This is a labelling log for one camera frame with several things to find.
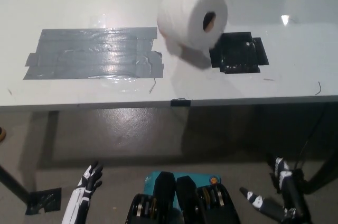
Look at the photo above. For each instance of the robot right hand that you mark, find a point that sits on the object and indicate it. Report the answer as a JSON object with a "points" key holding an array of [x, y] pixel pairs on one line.
{"points": [[293, 195]]}

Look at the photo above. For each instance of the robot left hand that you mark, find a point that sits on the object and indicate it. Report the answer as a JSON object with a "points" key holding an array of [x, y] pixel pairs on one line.
{"points": [[79, 203]]}

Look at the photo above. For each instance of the white toilet paper roll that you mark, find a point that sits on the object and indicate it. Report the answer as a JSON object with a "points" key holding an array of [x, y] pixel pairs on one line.
{"points": [[185, 15]]}

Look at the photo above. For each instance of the black and teal robot body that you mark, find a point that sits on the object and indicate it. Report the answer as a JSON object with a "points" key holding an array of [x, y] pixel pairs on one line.
{"points": [[163, 197]]}

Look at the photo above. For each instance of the black floor tape patch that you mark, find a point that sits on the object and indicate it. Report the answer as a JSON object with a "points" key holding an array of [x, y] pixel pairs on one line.
{"points": [[43, 201]]}

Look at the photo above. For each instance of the black stand leg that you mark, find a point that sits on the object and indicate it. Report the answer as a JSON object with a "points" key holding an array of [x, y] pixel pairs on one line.
{"points": [[13, 184], [323, 171]]}

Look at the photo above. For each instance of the small black tape strip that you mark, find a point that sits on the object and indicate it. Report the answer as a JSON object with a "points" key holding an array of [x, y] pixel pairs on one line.
{"points": [[180, 102]]}

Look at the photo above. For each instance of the grey duct tape patch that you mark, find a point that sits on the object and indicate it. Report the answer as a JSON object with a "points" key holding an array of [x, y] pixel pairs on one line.
{"points": [[92, 52]]}

